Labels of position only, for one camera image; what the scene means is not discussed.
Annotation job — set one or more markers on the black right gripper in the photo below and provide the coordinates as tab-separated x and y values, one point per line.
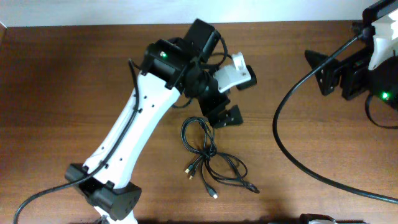
337	74

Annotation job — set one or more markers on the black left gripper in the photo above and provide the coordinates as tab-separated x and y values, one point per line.
218	104

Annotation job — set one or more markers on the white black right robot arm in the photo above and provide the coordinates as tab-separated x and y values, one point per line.
382	81

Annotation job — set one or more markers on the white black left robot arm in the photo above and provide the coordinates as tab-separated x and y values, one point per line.
171	68

